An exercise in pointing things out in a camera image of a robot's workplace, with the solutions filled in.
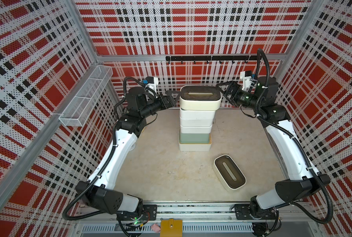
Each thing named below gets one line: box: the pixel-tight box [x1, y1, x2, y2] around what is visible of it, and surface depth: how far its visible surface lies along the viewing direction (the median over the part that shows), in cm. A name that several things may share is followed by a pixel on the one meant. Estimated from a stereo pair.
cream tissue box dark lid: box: [178, 85, 222, 112], surface depth 69 cm
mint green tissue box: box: [179, 132, 211, 144], surface depth 93 cm
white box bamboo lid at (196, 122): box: [179, 117, 214, 127], surface depth 79 cm
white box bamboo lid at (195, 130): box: [179, 124, 213, 134], surface depth 82 cm
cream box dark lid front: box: [212, 154, 247, 192], surface depth 84 cm
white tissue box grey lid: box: [179, 107, 217, 119], surface depth 72 cm
